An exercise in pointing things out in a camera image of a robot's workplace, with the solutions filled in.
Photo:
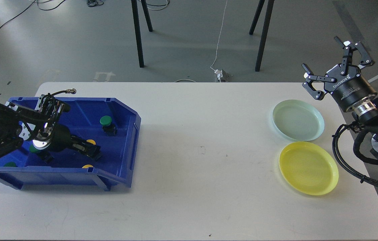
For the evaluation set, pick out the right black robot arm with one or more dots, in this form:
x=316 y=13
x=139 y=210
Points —
x=365 y=124

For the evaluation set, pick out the green push button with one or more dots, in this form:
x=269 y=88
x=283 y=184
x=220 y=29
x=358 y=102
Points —
x=108 y=126
x=44 y=155

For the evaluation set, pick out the black stand leg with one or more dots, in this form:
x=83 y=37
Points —
x=137 y=31
x=265 y=28

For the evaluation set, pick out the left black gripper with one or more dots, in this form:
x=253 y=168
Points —
x=62 y=139

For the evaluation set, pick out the yellow push button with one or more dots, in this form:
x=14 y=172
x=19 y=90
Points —
x=91 y=141

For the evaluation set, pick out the black stand leg right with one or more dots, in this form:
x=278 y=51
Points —
x=265 y=28

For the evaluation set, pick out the black stand leg left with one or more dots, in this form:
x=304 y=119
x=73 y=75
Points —
x=137 y=31

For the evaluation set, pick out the yellow plate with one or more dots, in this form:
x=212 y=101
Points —
x=308 y=168

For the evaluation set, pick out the blue plastic bin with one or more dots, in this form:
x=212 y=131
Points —
x=118 y=152

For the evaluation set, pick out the light green plate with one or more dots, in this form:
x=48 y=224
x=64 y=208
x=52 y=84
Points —
x=297 y=120

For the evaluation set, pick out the white power adapter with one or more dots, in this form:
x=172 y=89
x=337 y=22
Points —
x=221 y=76

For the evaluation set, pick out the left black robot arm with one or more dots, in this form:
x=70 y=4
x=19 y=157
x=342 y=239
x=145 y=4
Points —
x=41 y=126

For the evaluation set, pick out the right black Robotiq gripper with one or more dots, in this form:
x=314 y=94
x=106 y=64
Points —
x=350 y=88

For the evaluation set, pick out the green push button bin corner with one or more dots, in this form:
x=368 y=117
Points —
x=10 y=164

